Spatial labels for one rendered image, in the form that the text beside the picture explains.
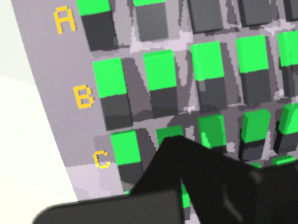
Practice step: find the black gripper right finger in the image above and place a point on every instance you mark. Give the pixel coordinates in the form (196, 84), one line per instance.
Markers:
(228, 191)

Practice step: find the grey switch panel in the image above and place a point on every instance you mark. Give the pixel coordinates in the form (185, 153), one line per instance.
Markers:
(115, 77)

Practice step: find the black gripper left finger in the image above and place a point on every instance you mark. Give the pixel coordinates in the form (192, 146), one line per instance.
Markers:
(155, 199)

